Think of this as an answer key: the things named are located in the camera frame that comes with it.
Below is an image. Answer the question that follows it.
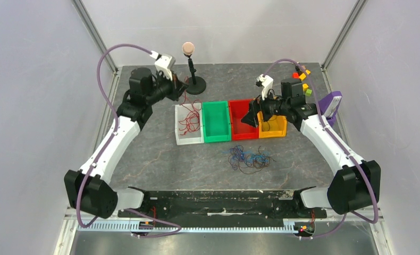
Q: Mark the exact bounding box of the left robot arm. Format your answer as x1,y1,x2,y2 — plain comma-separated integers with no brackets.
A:
64,67,189,219

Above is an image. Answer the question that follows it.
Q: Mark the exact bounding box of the green wooden cube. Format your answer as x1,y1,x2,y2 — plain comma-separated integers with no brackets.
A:
305,89,313,97

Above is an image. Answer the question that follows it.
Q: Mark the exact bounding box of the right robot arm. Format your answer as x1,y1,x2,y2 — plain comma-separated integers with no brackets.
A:
241,75,381,217

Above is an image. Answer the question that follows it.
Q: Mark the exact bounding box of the red wire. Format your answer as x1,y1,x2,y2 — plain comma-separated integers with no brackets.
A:
180,77,203,124
177,109,201,138

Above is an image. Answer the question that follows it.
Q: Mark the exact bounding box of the white transparent plastic bin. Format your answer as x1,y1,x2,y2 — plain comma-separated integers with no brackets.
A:
174,103,204,146

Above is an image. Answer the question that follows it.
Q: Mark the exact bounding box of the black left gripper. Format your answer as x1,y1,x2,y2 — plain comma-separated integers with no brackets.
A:
146,69,189,106

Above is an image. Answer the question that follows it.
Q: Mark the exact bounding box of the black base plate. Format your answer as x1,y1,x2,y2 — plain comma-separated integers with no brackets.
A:
137,190,327,227

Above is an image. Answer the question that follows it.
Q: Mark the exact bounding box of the yellow wooden bar block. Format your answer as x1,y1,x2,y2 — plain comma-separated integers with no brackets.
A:
299,70,311,81

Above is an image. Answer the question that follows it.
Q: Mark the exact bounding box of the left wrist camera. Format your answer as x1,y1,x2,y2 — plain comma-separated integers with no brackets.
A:
150,50,176,81

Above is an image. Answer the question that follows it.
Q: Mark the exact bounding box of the green plastic bin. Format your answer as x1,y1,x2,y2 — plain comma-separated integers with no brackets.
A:
202,101,232,143

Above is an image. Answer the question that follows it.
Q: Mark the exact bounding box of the black microphone stand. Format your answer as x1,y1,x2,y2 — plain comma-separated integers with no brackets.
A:
182,41,207,95

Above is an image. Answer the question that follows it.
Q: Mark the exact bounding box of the purple wire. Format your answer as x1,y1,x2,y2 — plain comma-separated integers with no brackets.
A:
229,144,256,169

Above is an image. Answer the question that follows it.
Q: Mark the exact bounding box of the white cable duct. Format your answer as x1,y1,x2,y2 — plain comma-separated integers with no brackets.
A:
77,219,298,234

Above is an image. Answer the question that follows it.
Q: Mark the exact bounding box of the orange plastic bin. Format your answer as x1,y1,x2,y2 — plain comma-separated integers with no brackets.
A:
257,112,287,139

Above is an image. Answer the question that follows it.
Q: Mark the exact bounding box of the brown wire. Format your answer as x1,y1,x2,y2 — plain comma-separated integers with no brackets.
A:
228,144,277,175

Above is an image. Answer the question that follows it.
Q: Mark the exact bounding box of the red plastic bin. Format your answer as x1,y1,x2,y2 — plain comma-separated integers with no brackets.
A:
228,99,259,140

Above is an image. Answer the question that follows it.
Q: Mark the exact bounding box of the purple metronome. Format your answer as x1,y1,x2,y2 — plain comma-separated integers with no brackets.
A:
318,91,342,127

